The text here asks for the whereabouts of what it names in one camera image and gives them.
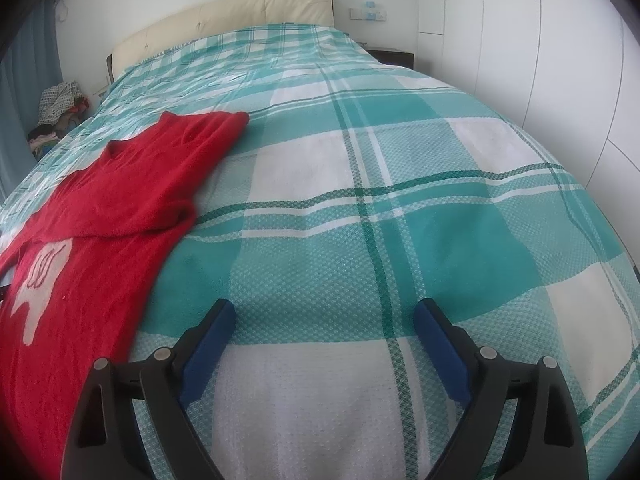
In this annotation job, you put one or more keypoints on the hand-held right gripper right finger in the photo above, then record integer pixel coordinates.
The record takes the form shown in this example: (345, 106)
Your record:
(440, 345)

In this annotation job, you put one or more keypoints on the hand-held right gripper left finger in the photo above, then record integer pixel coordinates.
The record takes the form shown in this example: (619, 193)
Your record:
(210, 340)

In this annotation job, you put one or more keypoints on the red sweater with white rabbit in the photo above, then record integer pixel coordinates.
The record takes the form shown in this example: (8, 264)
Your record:
(100, 210)

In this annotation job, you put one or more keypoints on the pile of mixed clothes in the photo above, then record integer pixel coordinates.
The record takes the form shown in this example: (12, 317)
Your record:
(57, 97)

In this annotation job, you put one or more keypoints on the teal plaid bed blanket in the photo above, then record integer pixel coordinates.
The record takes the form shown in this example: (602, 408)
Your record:
(350, 235)

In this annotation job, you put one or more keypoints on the dark wooden nightstand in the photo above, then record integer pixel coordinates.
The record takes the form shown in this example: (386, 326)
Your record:
(395, 56)

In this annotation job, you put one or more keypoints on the white wardrobe doors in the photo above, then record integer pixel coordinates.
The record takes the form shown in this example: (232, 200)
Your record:
(525, 35)

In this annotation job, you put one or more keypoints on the cream padded headboard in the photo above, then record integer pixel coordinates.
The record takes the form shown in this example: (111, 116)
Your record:
(225, 12)

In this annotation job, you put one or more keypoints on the blue curtain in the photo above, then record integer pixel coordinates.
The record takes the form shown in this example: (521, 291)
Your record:
(35, 60)

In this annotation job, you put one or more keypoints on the white wall switch panel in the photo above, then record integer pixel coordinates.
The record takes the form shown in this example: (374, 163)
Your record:
(370, 12)

